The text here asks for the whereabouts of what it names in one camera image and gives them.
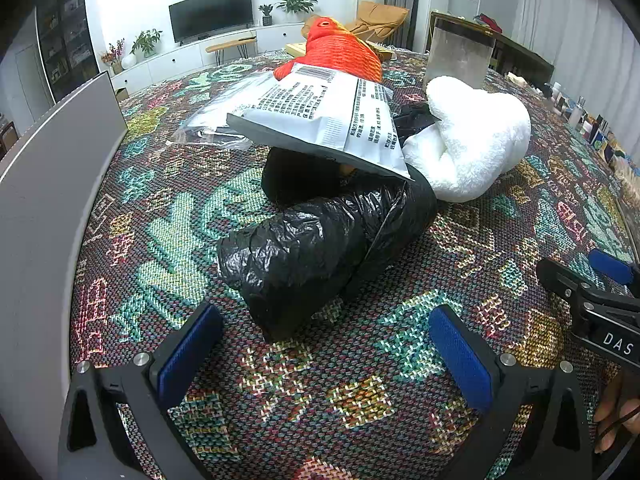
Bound white sheer curtain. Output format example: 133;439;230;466
514;0;640;116

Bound wooden hairpin leg table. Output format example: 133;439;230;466
205;36;258;66

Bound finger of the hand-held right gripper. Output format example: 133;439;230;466
587;249;640;287
536;257;596;307

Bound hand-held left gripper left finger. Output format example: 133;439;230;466
56;302;224;480

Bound clear plastic bag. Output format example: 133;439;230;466
172;72;281;152

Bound colourful woven blanket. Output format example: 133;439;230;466
70;50;640;480

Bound wooden chair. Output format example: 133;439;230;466
427;10;555;89

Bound white television cabinet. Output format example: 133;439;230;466
107;22;307;97

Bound orange fish plush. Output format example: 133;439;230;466
273;16;384;84

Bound black plastic bag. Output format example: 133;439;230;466
217;145;439;344

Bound tan lounge chair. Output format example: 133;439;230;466
301;1;410;47

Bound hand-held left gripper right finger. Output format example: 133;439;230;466
428;304;596;480

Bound row of bottles and boxes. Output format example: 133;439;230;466
542;80;640;183

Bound red flowers in vase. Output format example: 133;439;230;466
100;38;126;75

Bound black display cabinet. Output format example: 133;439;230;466
34;0;101;104

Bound white printed mailer bag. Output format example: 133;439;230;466
226;62;416;182

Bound green bushy potted plant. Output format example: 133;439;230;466
131;29;164;59

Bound large leafy potted plant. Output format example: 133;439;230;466
276;0;319;15

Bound person's right hand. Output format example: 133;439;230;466
594;371;640;456

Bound clear jar with black lid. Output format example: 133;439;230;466
424;11;497;92

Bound black flat television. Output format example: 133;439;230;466
168;0;254;45

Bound white fluffy towel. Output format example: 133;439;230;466
402;76;532;204

